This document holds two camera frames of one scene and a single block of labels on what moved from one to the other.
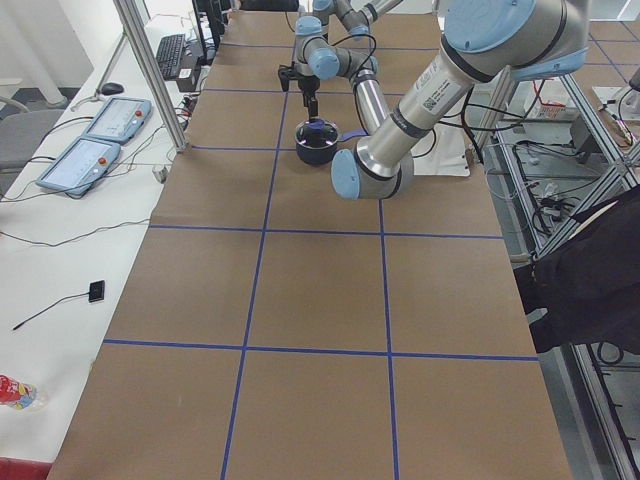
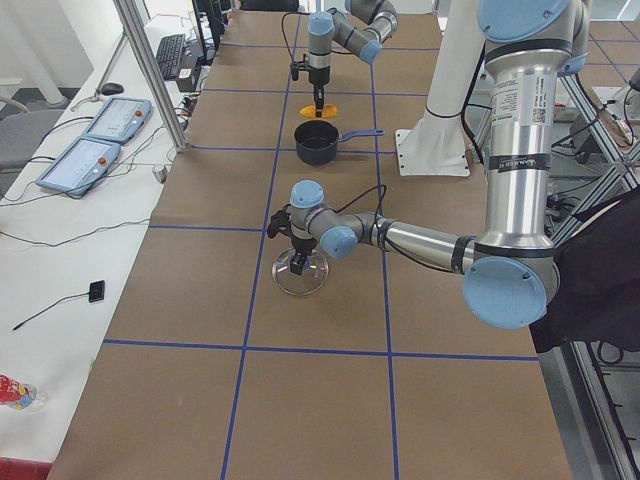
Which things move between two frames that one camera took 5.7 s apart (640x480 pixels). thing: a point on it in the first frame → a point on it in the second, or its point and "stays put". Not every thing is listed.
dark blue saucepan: (316, 141) stays put
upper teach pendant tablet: (119, 119) stays put
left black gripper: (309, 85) → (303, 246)
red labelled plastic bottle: (20, 395) stays put
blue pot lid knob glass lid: (316, 134) → (312, 280)
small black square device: (96, 291) stays put
